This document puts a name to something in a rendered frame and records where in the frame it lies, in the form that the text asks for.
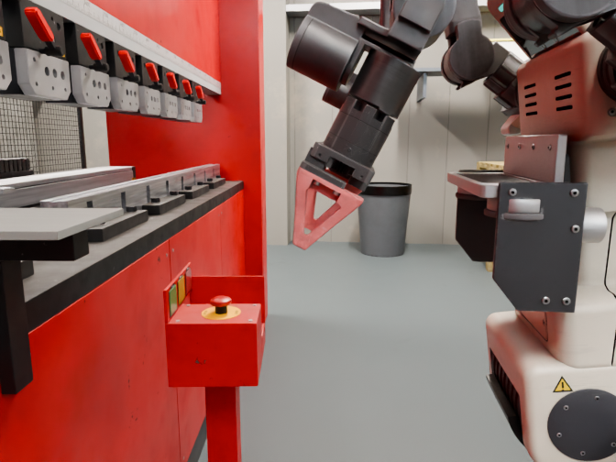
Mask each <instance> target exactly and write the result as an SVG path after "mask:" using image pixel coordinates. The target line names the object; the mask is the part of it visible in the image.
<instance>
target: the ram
mask: <svg viewBox="0 0 616 462"><path fill-rule="evenodd" d="M30 1H32V2H34V3H36V4H38V5H40V6H43V7H45V8H47V9H48V10H50V11H52V12H54V13H56V14H58V15H60V16H62V17H63V23H76V24H78V25H80V26H82V27H84V28H88V29H90V30H91V31H93V32H95V33H97V34H99V35H101V36H103V37H104V39H105V41H113V42H115V43H117V44H119V45H121V46H123V47H125V48H127V49H129V50H132V51H134V52H135V55H141V56H143V57H145V58H147V59H149V60H151V61H154V62H156V63H157V64H158V66H163V67H165V68H168V69H170V70H172V71H174V72H175V73H178V74H180V75H182V76H184V77H186V78H188V79H189V81H194V82H196V83H199V84H200V85H201V87H202V91H203V94H207V95H221V89H220V88H218V87H216V86H214V85H213V84H211V83H209V82H207V81H206V80H204V79H202V78H200V77H198V76H197V75H195V74H193V73H191V72H189V71H187V70H185V69H184V68H182V67H181V66H179V65H177V64H175V63H173V62H172V61H170V60H167V59H165V58H164V57H162V56H160V55H159V54H157V53H156V52H154V51H152V50H150V49H148V48H146V47H144V46H142V45H140V44H139V43H137V42H136V41H134V40H132V39H131V38H128V37H126V36H124V35H122V34H121V33H119V32H117V31H115V30H113V29H112V28H110V27H108V26H106V25H105V24H103V23H101V22H99V21H97V20H96V19H94V18H92V17H90V16H88V15H86V14H85V13H83V12H81V11H80V10H78V9H76V8H74V7H72V6H71V5H68V4H66V3H64V2H63V1H61V0H30ZM87 1H89V2H91V3H92V4H94V5H96V6H98V7H99V8H101V9H103V10H104V11H105V12H106V13H108V14H110V15H111V16H113V17H115V18H117V19H118V20H120V21H122V22H123V23H125V24H126V25H128V26H130V27H131V28H133V29H134V30H136V31H137V32H139V33H141V34H142V35H144V36H145V37H147V38H149V39H151V40H153V41H154V42H156V43H157V44H159V45H161V47H163V48H164V49H166V50H168V51H170V52H172V53H173V54H175V55H176V56H178V57H180V58H181V59H183V60H184V61H187V62H188V63H190V64H191V65H192V66H194V67H195V68H197V69H199V70H200V71H202V72H204V73H206V74H207V75H209V76H211V77H212V78H214V79H215V80H217V81H219V82H221V73H220V44H219V15H218V0H87Z"/></svg>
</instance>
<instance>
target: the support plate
mask: <svg viewBox="0 0 616 462"><path fill-rule="evenodd" d="M121 215H124V209H123V208H0V240H60V239H63V238H65V237H68V236H71V235H74V234H76V233H79V232H81V231H83V230H86V229H88V228H91V227H93V226H97V225H100V224H102V223H104V222H107V221H109V220H112V219H115V218H117V217H119V216H121Z"/></svg>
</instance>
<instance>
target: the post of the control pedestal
mask: <svg viewBox="0 0 616 462"><path fill-rule="evenodd" d="M205 409H206V431H207V453H208V462H241V430H240V397H239V387H205Z"/></svg>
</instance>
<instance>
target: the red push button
mask: <svg viewBox="0 0 616 462"><path fill-rule="evenodd" d="M231 302H232V300H231V298H230V297H228V296H224V295H219V296H215V297H214V298H212V299H211V300H210V304H211V305H212V306H215V313H216V314H226V313H227V306H228V305H229V304H230V303H231Z"/></svg>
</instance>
